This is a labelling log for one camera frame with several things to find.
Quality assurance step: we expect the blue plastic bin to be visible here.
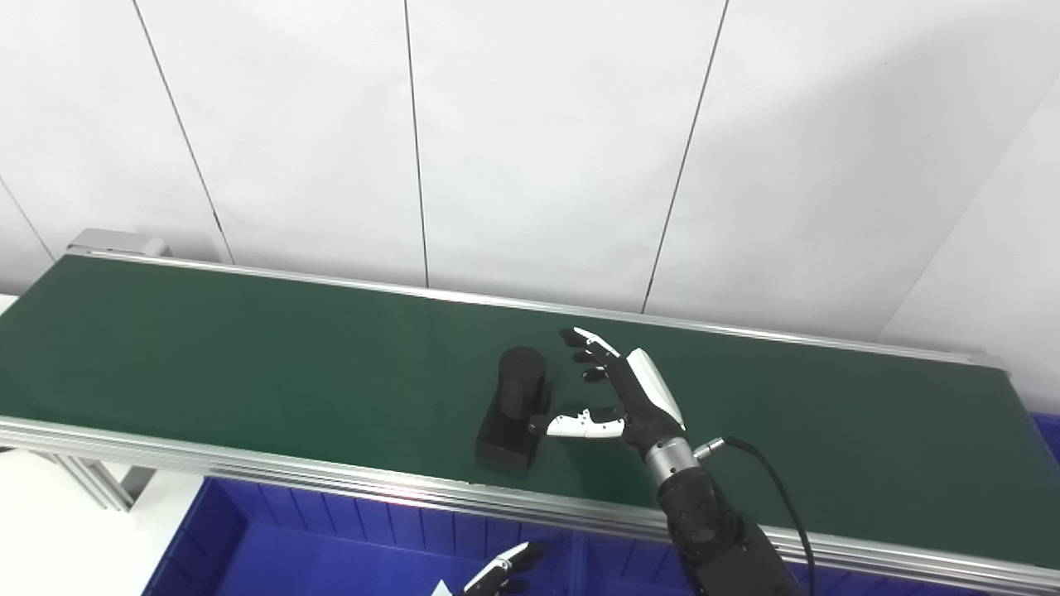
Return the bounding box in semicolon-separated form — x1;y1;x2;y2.
571;534;986;596
1031;411;1060;464
142;476;581;596

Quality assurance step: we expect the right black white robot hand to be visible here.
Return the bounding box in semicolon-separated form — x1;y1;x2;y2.
528;326;688;454

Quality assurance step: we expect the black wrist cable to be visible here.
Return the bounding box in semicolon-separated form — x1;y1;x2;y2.
694;436;817;596

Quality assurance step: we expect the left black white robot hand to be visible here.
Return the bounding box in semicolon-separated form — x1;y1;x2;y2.
451;541;547;596

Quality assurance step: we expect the black cylinder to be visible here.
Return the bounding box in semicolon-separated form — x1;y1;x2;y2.
475;346;554;473

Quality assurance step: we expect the green conveyor belt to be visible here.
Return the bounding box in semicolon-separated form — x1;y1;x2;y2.
0;255;1060;570
0;248;1060;596

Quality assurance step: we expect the aluminium conveyor leg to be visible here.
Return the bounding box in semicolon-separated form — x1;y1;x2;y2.
37;451;157;512

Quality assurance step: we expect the grey conveyor end housing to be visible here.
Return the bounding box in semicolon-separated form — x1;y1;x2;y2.
68;229;171;259

